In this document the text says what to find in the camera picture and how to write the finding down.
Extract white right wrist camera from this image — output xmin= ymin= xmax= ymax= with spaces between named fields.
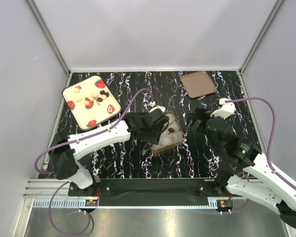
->
xmin=210 ymin=98 xmax=235 ymax=119

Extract metal tongs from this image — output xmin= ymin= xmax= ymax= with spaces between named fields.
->
xmin=142 ymin=143 xmax=153 ymax=156

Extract dark square chocolate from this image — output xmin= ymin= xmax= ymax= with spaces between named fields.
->
xmin=168 ymin=127 xmax=175 ymax=133

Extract dark chocolate pair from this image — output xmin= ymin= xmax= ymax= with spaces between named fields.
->
xmin=100 ymin=90 xmax=109 ymax=97

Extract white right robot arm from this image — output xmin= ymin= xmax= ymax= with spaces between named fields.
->
xmin=187 ymin=108 xmax=296 ymax=229

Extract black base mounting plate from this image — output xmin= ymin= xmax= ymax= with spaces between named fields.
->
xmin=68 ymin=178 xmax=230 ymax=208

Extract rose gold chocolate box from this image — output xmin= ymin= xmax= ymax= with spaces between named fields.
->
xmin=150 ymin=111 xmax=185 ymax=154

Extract strawberry pattern tray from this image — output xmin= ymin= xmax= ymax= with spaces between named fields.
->
xmin=62 ymin=76 xmax=121 ymax=131

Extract rose gold box lid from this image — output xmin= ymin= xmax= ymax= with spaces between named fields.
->
xmin=180 ymin=71 xmax=217 ymax=99

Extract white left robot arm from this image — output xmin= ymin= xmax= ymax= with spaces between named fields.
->
xmin=48 ymin=106 xmax=169 ymax=196

